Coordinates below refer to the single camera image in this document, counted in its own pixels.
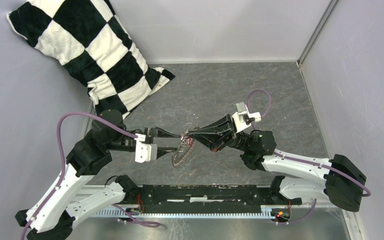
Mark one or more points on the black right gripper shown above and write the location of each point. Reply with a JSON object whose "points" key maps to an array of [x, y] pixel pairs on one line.
{"points": [[225, 126]]}

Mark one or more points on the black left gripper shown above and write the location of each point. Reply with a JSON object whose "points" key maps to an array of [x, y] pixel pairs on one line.
{"points": [[157, 131]]}

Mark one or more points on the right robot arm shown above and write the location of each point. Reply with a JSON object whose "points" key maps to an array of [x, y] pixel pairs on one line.
{"points": [[335, 179]]}

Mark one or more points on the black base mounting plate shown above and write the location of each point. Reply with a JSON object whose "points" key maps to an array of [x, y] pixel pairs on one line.
{"points": [[199, 207]]}

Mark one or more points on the black white checkered pillow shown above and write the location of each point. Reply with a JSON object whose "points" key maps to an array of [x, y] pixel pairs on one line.
{"points": [[89, 41]]}

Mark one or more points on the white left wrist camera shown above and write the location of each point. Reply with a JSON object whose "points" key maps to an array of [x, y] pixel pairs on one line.
{"points": [[144, 152]]}

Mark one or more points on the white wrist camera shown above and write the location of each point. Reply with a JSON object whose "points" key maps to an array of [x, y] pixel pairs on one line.
{"points": [[242, 118], [144, 152]]}

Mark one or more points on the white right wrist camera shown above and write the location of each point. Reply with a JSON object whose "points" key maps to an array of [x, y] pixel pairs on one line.
{"points": [[242, 118]]}

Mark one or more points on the aluminium rail frame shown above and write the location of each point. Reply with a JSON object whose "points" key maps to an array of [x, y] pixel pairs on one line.
{"points": [[296, 190]]}

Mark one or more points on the white toothed cable duct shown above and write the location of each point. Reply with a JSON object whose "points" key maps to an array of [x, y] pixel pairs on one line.
{"points": [[113, 212]]}

